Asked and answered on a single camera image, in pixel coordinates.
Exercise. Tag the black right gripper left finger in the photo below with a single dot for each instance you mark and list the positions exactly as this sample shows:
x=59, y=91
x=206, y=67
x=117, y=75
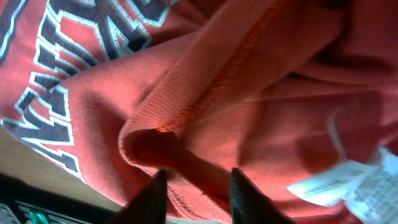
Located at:
x=148, y=207

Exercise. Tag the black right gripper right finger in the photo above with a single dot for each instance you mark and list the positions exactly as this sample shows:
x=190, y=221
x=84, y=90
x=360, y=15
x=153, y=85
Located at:
x=249, y=205

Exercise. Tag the red t-shirt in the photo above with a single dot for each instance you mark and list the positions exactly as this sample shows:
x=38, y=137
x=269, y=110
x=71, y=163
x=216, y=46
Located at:
x=300, y=95

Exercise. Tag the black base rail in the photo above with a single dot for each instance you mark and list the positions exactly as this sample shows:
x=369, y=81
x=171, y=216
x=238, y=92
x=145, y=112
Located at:
x=21, y=203

